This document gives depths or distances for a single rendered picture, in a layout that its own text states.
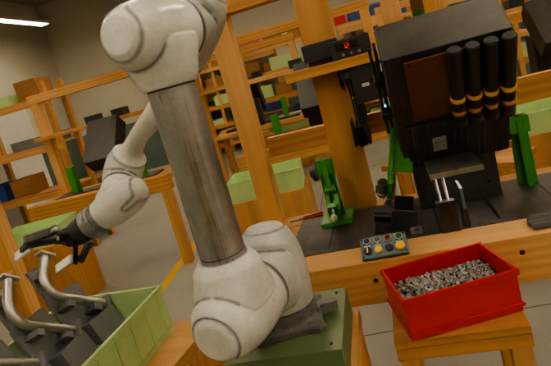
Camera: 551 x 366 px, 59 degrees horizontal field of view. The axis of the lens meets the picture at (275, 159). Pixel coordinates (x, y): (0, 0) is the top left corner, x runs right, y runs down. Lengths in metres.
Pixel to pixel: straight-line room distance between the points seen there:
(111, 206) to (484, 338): 1.03
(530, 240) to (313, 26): 1.15
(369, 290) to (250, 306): 0.72
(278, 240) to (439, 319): 0.48
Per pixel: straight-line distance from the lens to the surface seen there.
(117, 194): 1.38
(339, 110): 2.12
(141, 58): 0.93
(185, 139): 0.98
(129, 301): 1.89
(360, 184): 2.18
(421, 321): 1.39
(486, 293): 1.43
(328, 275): 1.67
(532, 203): 1.91
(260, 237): 1.19
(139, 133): 1.37
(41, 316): 1.80
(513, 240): 1.66
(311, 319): 1.29
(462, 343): 1.43
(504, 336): 1.44
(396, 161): 1.79
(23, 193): 7.25
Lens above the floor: 1.57
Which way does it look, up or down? 10 degrees down
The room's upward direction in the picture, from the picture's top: 15 degrees counter-clockwise
